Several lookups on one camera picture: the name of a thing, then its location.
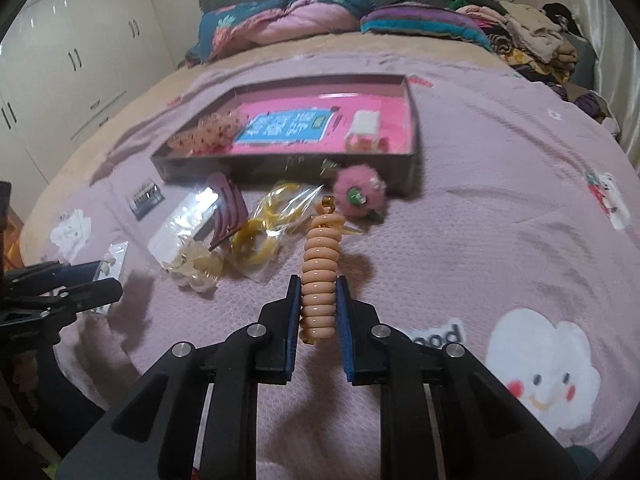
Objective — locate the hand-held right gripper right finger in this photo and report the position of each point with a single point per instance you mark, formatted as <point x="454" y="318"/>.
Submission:
<point x="345" y="330"/>

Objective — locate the purple striped pillow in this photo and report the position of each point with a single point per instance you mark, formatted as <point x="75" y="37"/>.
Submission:
<point x="425" y="22"/>

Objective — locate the blue and pink floral quilt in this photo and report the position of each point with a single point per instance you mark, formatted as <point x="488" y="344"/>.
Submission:
<point x="280" y="25"/>

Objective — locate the cream curtain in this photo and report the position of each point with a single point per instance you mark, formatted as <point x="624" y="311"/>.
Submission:
<point x="610" y="35"/>

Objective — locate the black hairpin card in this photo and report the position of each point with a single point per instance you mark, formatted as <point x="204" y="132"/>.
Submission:
<point x="145" y="199"/>

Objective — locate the blue printed card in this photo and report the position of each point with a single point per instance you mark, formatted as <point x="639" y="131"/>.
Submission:
<point x="285" y="125"/>

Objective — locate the bag of clothes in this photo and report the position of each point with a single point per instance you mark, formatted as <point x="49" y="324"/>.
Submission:
<point x="585" y="102"/>

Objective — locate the pile of clothes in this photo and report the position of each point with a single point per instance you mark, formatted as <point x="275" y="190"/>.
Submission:
<point x="525" y="35"/>

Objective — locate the person's left forearm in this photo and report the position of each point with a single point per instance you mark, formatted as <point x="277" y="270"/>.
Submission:
<point x="60" y="400"/>

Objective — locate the pink fluffy hair clip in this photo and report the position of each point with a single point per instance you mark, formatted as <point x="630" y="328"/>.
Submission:
<point x="357" y="182"/>

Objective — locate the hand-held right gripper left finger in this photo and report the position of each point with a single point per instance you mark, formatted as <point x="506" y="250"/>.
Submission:
<point x="294" y="330"/>

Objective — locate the dark cardboard box pink inside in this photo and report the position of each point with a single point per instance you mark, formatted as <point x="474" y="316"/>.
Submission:
<point x="280" y="170"/>

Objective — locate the polka dot mesh bow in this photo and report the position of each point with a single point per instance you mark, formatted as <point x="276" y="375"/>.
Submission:
<point x="210" y="132"/>

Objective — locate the white hair comb clip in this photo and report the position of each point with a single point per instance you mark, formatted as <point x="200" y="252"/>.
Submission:
<point x="362" y="125"/>

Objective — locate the grey cushion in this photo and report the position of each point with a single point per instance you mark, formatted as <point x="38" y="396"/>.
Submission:
<point x="582" y="60"/>

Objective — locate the white wardrobe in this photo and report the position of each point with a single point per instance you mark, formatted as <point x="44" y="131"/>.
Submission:
<point x="75" y="35"/>

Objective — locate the small earring card bag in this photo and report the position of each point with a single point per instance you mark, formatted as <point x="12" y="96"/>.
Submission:
<point x="112" y="260"/>

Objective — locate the black cap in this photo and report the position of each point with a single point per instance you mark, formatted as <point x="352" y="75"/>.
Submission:
<point x="557" y="12"/>

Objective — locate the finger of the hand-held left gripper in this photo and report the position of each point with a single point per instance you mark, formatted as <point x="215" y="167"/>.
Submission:
<point x="75" y="274"/>
<point x="95" y="292"/>

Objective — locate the clear bag beige flower clip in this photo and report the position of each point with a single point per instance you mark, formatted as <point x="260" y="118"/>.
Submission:
<point x="200" y="270"/>

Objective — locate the clear bag of yellow hairbands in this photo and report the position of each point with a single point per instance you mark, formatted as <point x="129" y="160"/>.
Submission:
<point x="265" y="240"/>

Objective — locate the maroon hair claw clip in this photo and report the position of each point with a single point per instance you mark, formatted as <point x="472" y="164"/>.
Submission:
<point x="227" y="210"/>

